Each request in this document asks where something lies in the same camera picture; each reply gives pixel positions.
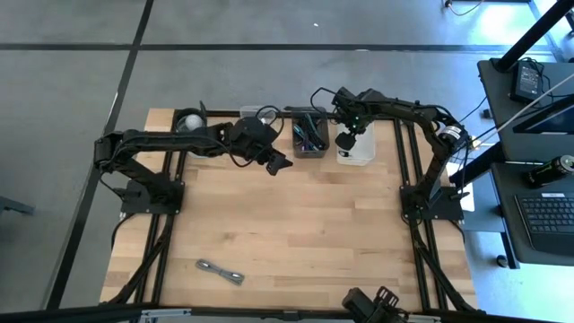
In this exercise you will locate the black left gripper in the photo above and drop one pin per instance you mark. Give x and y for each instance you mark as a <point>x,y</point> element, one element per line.
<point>251,137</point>

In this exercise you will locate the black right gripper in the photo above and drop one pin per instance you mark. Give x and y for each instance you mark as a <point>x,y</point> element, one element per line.
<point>356,110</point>

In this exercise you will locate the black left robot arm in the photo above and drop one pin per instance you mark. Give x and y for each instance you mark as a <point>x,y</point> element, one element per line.
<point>157,139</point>

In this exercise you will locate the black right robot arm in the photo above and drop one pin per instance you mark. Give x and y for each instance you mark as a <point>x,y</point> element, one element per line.
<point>430,119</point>

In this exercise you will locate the white plastic bin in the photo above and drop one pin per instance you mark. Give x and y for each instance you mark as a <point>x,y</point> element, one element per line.
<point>363,150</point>

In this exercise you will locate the grey translucent plastic bin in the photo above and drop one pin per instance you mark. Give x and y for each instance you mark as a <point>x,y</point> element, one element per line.
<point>320,150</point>

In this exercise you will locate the white cylindrical container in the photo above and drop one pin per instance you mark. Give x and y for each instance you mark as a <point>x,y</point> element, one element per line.
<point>192,121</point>

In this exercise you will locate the black desk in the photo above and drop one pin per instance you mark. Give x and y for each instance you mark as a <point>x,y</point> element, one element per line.
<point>507,179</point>

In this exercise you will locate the black power adapter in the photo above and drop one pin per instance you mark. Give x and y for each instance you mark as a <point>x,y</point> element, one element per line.
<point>527,81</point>

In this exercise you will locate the black and green drink can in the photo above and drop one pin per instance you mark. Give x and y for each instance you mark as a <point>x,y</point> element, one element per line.
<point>550,170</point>

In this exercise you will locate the black keyboard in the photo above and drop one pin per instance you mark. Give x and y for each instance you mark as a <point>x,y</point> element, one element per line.
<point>549,220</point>

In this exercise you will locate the black aluminium table frame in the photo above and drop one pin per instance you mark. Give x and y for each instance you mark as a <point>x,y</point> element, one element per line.
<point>399,152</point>

